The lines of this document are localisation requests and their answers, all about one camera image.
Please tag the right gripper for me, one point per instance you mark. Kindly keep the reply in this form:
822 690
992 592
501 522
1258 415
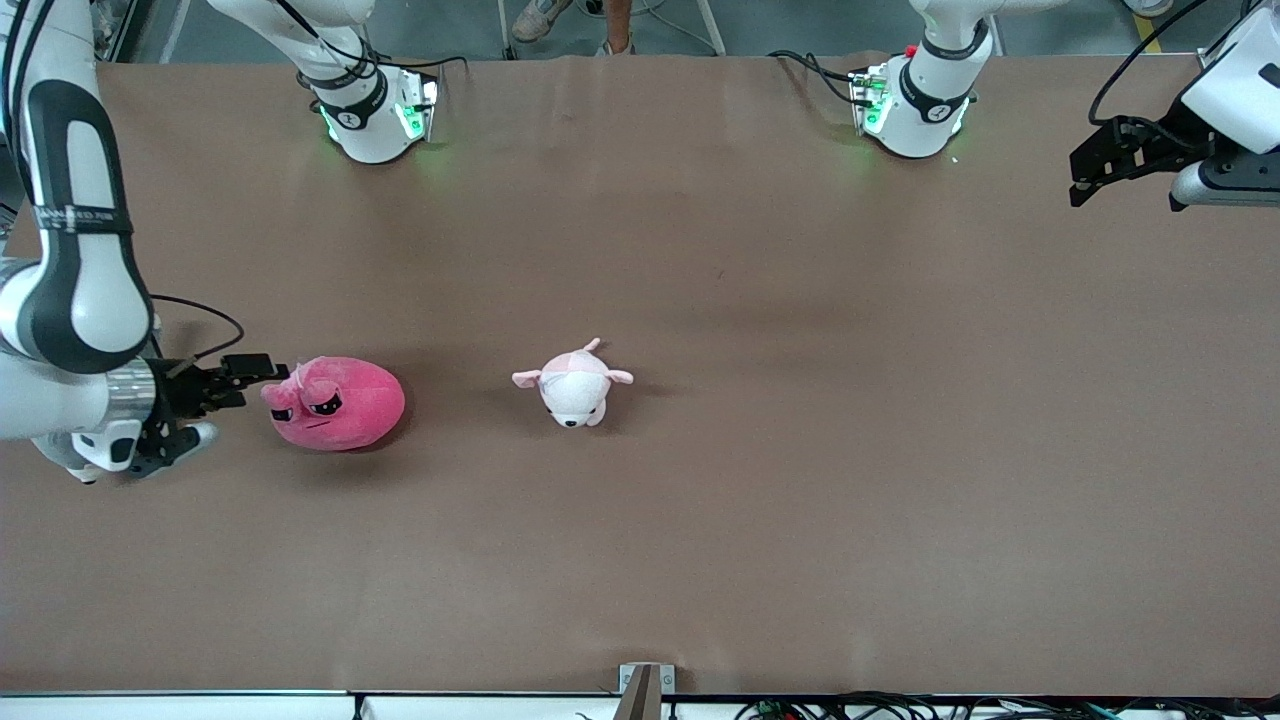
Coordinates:
181 391

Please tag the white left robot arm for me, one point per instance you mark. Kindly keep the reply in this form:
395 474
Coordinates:
930 100

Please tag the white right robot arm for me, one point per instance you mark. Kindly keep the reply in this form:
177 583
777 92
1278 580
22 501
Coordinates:
80 200

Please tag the white table edge rail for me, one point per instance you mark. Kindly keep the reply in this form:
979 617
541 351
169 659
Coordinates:
200 708

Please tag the grey stand leg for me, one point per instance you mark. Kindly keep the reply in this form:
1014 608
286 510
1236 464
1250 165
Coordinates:
506 30

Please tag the pale pink puppy plush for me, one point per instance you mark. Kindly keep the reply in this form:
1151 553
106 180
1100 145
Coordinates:
575 390

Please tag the white stand leg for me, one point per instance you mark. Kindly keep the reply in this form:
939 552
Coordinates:
712 28

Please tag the brown table cover sheet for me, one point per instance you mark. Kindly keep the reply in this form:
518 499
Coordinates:
700 550

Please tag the person foot in shoe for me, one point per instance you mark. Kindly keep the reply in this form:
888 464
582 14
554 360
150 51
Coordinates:
618 25
545 18

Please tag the white round caster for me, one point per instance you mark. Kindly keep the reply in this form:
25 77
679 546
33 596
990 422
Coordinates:
1147 6

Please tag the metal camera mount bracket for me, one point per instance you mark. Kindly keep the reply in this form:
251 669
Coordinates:
640 695

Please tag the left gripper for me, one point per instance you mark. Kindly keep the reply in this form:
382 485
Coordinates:
1168 137

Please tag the hot pink angry-eyed plush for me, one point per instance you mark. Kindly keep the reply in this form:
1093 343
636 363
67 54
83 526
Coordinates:
360 410

